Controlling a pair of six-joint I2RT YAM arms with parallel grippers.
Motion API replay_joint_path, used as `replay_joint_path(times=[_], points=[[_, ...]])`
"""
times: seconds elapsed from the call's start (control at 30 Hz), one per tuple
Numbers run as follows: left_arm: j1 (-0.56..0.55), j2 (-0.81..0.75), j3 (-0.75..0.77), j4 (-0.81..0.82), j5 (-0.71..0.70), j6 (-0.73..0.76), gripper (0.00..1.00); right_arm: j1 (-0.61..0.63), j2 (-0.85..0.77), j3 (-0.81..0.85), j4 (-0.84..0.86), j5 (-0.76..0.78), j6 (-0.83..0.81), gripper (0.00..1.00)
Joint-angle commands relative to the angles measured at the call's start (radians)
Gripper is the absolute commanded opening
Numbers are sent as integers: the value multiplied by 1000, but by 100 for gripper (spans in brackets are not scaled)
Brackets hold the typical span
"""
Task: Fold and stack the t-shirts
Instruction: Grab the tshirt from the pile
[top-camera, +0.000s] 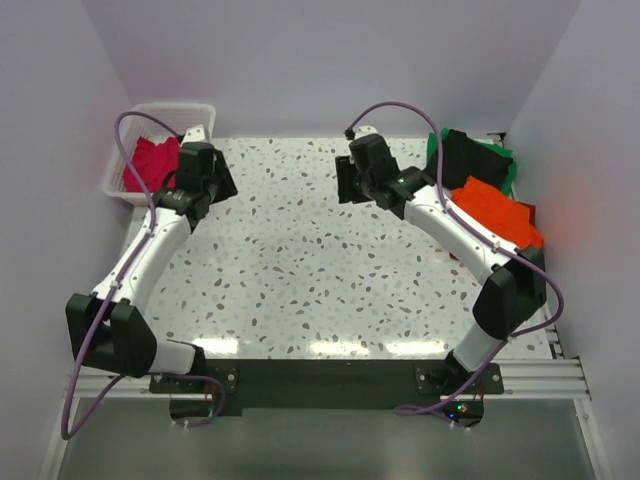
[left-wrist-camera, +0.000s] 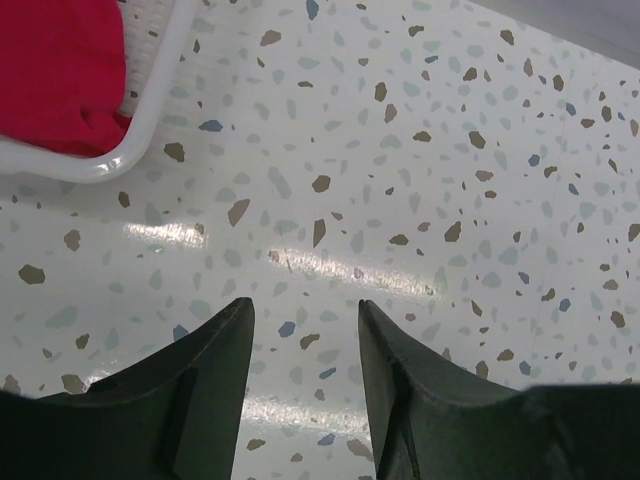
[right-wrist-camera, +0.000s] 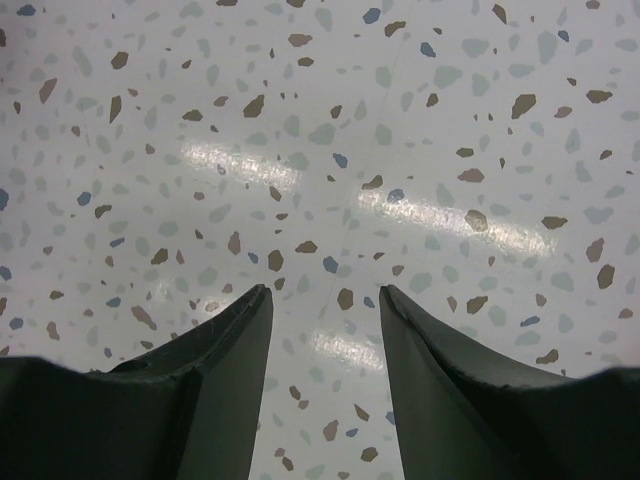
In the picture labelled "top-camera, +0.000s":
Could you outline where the folded dark red t shirt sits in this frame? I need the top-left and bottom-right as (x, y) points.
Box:
(448, 201), (538, 261)

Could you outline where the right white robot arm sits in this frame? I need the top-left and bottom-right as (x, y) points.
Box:
(335, 131), (547, 393)

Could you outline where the crimson pink t shirt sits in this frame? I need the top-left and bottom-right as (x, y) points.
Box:
(132, 137), (180, 193)

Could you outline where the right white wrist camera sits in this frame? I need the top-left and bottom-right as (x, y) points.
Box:
(353, 125), (378, 140)

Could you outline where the folded orange t shirt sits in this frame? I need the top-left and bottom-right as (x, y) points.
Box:
(452, 176), (544, 249)

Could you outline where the folded black t shirt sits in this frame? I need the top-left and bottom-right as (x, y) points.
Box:
(422, 129), (514, 191)

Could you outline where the aluminium frame rail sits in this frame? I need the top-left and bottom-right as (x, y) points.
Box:
(74, 359), (591, 400)

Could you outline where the white plastic basket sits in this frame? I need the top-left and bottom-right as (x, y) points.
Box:
(102, 102), (216, 207)

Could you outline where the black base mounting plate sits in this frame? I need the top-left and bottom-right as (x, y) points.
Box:
(148, 357), (502, 427)

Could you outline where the folded green t shirt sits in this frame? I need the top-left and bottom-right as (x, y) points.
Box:
(425, 128), (518, 197)

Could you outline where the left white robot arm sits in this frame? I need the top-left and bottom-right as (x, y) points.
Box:
(65, 141), (237, 392)

